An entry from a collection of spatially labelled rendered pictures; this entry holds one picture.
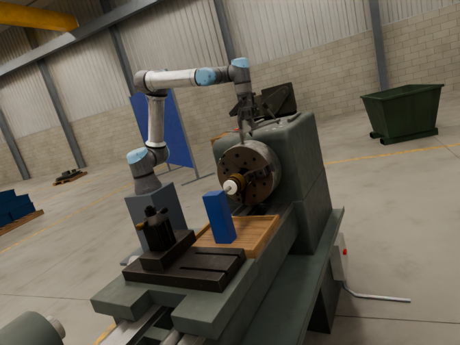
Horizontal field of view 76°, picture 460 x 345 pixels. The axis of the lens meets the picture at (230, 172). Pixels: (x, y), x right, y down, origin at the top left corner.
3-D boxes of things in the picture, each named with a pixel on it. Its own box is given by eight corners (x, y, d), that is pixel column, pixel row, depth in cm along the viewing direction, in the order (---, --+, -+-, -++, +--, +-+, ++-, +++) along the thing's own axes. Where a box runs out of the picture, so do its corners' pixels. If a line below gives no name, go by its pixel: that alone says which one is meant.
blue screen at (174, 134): (140, 170, 984) (116, 99, 929) (163, 162, 1018) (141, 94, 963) (182, 185, 624) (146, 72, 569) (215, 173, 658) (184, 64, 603)
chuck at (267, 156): (229, 196, 169) (220, 143, 160) (283, 198, 154) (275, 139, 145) (222, 203, 161) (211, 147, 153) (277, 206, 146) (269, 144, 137)
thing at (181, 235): (177, 240, 122) (174, 228, 121) (197, 240, 117) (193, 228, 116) (142, 270, 105) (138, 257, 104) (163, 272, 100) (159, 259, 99)
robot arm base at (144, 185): (129, 196, 164) (124, 179, 162) (148, 185, 177) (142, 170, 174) (150, 194, 157) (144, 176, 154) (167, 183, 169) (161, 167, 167)
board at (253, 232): (216, 223, 156) (214, 216, 155) (280, 222, 138) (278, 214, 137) (183, 254, 131) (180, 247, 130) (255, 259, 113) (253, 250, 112)
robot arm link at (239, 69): (233, 60, 139) (250, 56, 135) (237, 84, 142) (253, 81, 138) (226, 60, 133) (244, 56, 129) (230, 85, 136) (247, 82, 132)
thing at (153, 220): (153, 217, 111) (150, 209, 110) (169, 216, 107) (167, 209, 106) (138, 227, 104) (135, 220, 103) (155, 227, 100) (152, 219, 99)
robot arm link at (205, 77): (120, 71, 142) (209, 61, 121) (136, 70, 151) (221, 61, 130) (124, 96, 146) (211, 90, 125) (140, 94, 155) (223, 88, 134)
